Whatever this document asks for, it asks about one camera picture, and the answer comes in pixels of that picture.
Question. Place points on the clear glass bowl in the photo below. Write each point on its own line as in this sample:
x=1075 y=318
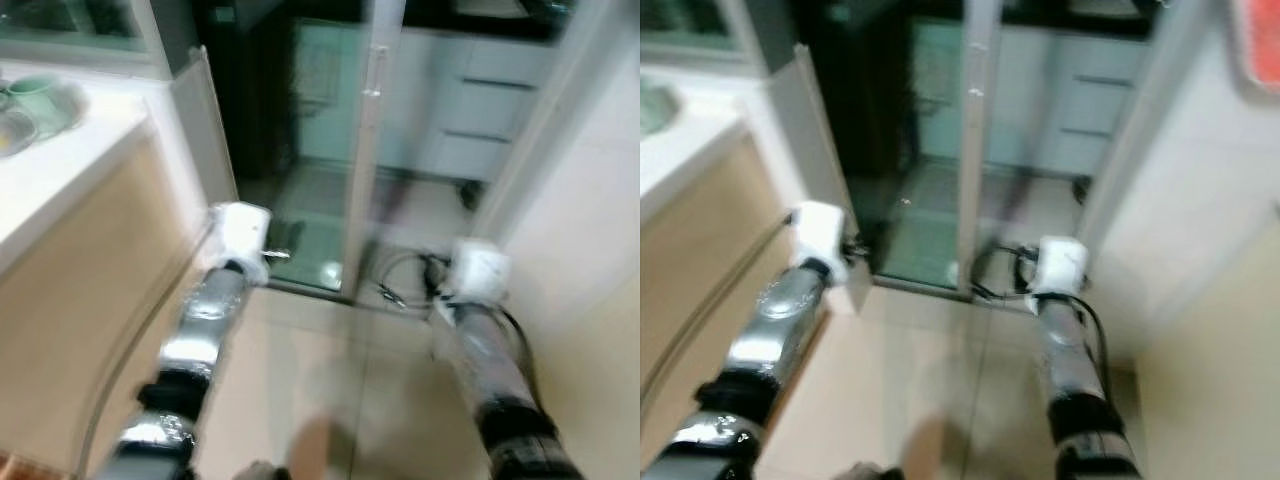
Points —
x=15 y=133

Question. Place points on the glass window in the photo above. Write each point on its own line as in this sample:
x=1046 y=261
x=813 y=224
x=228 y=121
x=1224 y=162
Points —
x=685 y=20
x=70 y=22

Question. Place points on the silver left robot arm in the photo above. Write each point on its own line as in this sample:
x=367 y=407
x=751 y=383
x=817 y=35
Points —
x=205 y=310
x=775 y=320

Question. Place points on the green cup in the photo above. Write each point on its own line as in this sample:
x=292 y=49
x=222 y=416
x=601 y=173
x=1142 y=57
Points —
x=655 y=108
x=40 y=103

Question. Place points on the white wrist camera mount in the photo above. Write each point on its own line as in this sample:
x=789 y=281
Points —
x=480 y=270
x=1062 y=265
x=243 y=235
x=820 y=235

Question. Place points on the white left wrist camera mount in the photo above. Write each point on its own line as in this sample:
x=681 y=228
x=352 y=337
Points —
x=243 y=235
x=820 y=235

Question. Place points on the white drawer cabinet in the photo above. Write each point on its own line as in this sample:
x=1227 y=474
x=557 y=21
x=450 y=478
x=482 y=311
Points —
x=490 y=100
x=1095 y=105

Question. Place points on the grey cabinet side panel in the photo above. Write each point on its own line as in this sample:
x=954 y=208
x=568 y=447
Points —
x=205 y=130
x=815 y=140

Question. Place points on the beige counter cabinet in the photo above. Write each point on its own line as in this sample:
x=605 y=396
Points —
x=700 y=250
x=70 y=260

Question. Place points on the silver sliding door frame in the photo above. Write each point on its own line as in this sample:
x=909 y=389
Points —
x=368 y=150
x=977 y=150

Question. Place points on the red wall item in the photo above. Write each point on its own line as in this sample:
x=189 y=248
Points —
x=1258 y=40

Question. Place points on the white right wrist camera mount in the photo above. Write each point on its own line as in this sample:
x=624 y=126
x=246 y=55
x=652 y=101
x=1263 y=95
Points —
x=480 y=270
x=1062 y=265

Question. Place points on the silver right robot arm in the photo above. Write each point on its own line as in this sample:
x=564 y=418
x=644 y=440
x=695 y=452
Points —
x=495 y=370
x=1068 y=360

